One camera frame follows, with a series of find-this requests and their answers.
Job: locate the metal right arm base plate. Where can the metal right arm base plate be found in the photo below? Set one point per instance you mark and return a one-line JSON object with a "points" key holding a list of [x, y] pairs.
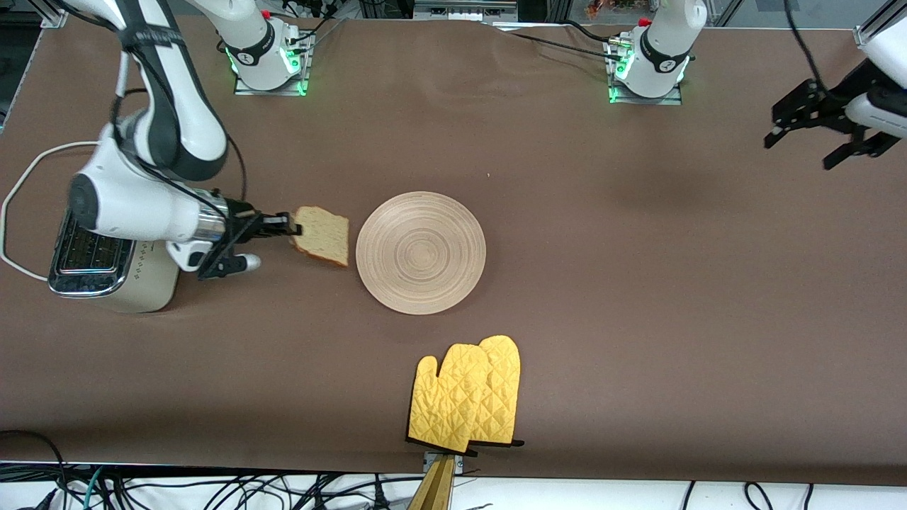
{"points": [[301, 85]]}

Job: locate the yellow quilted oven mitt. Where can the yellow quilted oven mitt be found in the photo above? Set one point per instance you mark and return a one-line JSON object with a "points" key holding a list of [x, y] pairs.
{"points": [[504, 382], [446, 397]]}

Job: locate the wooden camera stand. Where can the wooden camera stand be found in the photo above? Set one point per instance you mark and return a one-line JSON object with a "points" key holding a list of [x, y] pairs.
{"points": [[436, 489]]}

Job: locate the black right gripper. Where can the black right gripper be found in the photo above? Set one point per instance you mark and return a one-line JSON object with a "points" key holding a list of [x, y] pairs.
{"points": [[244, 220]]}

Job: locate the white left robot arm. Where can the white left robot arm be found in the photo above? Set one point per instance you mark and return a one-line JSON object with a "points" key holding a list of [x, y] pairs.
{"points": [[662, 49]]}

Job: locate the round wooden plate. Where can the round wooden plate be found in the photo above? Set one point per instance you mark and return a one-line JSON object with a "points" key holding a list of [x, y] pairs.
{"points": [[421, 253]]}

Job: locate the grey background box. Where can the grey background box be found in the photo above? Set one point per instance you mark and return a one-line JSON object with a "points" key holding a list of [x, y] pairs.
{"points": [[464, 10]]}

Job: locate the aluminium frame profile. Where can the aluminium frame profile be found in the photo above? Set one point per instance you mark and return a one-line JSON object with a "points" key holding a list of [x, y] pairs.
{"points": [[55, 15]]}

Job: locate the slice of brown bread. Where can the slice of brown bread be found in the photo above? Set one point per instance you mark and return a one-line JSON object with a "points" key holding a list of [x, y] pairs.
{"points": [[326, 237]]}

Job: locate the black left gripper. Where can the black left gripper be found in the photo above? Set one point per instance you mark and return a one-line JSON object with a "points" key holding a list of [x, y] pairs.
{"points": [[833, 101]]}

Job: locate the metal stand bracket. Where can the metal stand bracket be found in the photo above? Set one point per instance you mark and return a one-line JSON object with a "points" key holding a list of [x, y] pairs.
{"points": [[459, 464]]}

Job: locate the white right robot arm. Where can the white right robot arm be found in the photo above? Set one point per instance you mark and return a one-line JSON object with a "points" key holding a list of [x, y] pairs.
{"points": [[177, 134]]}

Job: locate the cream and chrome toaster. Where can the cream and chrome toaster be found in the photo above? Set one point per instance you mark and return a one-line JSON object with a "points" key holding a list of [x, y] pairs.
{"points": [[152, 283]]}

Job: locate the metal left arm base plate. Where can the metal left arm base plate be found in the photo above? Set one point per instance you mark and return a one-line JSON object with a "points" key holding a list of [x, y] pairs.
{"points": [[677, 99]]}

